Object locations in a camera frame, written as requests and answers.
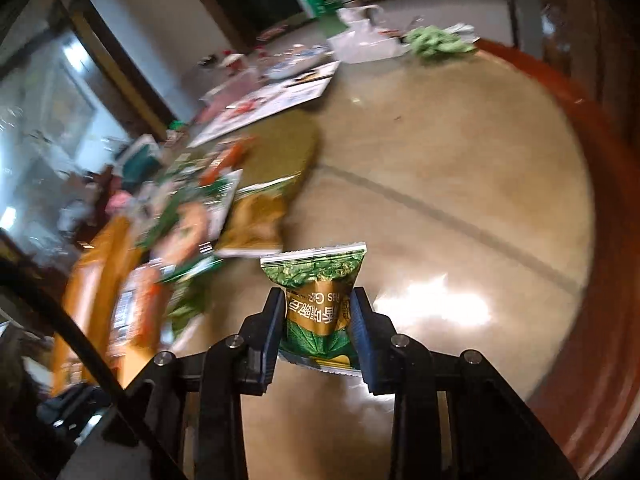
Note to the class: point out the blue rimmed plate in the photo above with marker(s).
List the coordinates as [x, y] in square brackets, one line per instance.
[290, 66]

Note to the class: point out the white plastic bag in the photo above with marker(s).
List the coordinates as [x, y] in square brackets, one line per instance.
[362, 40]

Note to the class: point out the pile of assorted snack packets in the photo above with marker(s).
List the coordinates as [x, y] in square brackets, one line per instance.
[180, 230]

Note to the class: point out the teal tissue box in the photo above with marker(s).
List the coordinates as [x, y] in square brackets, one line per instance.
[137, 160]

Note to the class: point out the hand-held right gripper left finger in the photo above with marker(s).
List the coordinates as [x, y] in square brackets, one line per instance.
[277, 322]

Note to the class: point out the green cloth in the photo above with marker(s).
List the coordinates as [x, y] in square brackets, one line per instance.
[435, 42]

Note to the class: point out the yellow chip packet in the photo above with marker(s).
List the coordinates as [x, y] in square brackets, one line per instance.
[255, 220]

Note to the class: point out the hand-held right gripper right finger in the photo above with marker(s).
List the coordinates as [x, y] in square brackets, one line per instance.
[361, 332]

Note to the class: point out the green and gold snack packet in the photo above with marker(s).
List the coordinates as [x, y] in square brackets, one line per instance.
[320, 280]

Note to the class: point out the orange cracker packet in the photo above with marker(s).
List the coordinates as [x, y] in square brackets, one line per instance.
[225, 160]

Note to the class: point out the glass door cabinet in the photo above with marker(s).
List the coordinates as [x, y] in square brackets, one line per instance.
[45, 135]

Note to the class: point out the gold glitter round board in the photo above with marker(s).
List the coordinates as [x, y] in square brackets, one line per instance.
[292, 145]

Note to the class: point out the printed paper sheet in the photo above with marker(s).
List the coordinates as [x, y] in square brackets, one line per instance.
[280, 95]

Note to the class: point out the yellow tray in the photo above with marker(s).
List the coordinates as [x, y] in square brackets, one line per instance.
[90, 280]

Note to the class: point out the green plastic bottle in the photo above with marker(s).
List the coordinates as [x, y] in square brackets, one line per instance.
[315, 2]

